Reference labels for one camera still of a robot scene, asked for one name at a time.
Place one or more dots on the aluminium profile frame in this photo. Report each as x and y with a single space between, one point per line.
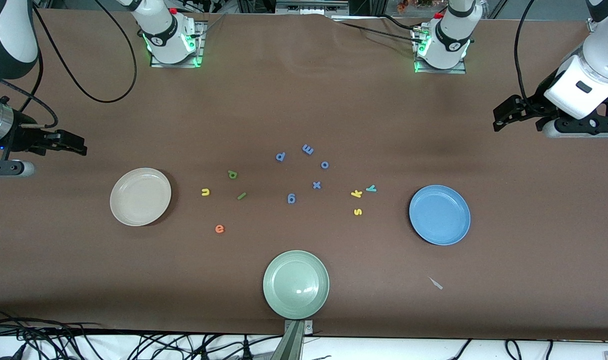
311 6

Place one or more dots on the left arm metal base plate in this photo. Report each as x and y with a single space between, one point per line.
454 71

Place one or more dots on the orange background object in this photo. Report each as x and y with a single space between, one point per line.
416 3

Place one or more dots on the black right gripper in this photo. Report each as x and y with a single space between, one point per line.
22 137

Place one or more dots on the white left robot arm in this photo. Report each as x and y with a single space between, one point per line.
604 55

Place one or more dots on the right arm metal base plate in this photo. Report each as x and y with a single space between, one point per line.
200 47

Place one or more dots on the blue letter a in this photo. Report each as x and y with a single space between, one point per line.
281 158

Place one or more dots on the blue letter m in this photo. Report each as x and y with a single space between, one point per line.
308 149

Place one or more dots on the yellow letter k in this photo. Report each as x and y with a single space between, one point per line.
356 194

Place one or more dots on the beige round plate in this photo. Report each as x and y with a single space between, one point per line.
140 196

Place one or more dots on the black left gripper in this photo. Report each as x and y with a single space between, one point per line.
534 106

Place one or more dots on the white tape scrap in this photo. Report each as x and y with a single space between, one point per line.
436 283

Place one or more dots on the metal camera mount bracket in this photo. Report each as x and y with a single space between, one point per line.
293 345

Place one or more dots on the brown table cover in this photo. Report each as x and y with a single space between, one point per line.
304 100

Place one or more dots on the aluminium table corner rail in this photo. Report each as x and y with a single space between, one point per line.
591 25

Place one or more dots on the green round plate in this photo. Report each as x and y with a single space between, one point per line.
296 284

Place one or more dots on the blue round plate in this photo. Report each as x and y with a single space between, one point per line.
439 215

